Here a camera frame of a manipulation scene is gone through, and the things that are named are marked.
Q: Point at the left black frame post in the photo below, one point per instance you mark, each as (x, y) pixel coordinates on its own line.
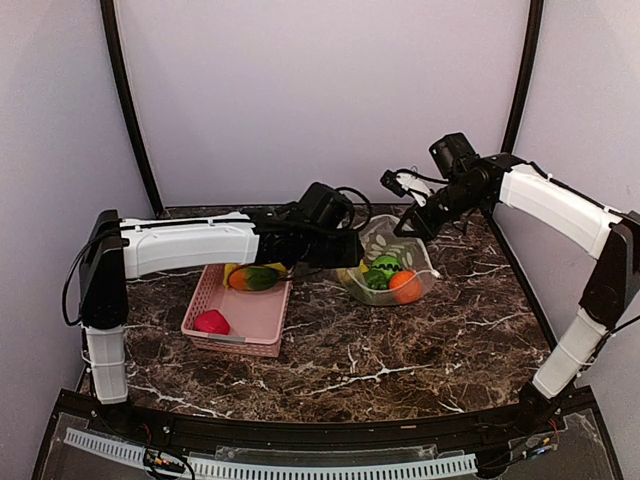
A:
(128, 109)

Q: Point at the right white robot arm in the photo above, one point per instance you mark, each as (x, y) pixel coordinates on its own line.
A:
(609, 237)

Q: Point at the clear dotted zip bag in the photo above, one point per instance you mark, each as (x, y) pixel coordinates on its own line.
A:
(378, 239)

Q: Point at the green toy watermelon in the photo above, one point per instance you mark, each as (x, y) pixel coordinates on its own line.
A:
(381, 271)

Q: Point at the right black frame post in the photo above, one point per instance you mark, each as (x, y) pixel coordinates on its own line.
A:
(533, 26)

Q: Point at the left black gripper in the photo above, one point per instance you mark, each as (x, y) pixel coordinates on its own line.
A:
(352, 257)

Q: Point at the yellow toy banana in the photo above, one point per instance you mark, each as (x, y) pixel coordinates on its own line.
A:
(230, 268)

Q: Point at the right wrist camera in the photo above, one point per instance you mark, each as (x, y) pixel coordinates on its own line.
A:
(450, 153)

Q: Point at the black front rail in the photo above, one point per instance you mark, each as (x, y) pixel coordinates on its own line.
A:
(485, 431)

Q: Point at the red toy fruit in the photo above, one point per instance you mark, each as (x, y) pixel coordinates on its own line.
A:
(212, 322)

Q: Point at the yellow toy lemon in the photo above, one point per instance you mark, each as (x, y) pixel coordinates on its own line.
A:
(350, 277)

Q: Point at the black frame post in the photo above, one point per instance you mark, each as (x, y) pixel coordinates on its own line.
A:
(533, 26)
(128, 109)

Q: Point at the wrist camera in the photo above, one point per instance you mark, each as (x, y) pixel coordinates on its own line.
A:
(325, 206)
(450, 153)

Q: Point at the orange toy fruit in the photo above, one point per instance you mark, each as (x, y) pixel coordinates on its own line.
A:
(406, 287)

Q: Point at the white slotted cable duct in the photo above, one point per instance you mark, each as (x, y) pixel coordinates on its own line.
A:
(245, 463)

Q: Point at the pink plastic basket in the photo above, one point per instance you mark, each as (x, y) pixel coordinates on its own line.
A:
(256, 319)

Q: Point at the orange green toy mango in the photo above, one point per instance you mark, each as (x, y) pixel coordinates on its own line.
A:
(253, 278)

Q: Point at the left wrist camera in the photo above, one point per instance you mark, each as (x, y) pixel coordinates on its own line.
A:
(325, 206)

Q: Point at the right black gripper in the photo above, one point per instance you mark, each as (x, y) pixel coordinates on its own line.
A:
(425, 226)

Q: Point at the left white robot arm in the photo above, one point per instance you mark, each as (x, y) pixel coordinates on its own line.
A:
(120, 250)

